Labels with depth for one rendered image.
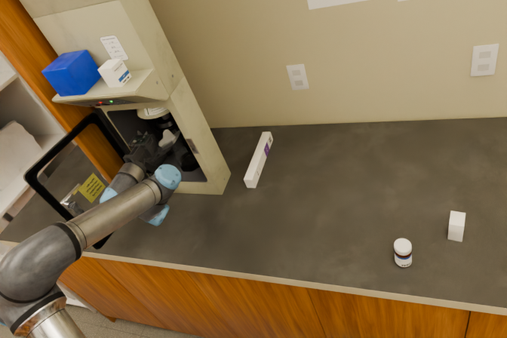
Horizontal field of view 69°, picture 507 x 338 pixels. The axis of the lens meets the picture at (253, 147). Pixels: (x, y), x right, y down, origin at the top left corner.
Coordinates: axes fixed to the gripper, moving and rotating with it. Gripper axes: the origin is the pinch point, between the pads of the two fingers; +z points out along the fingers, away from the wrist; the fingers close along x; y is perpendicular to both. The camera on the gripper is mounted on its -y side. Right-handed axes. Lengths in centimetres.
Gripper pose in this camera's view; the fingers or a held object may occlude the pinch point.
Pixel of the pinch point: (164, 133)
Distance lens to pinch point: 137.7
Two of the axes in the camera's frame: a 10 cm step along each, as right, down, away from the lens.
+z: 2.8, -7.0, 6.6
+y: -2.8, -7.2, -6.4
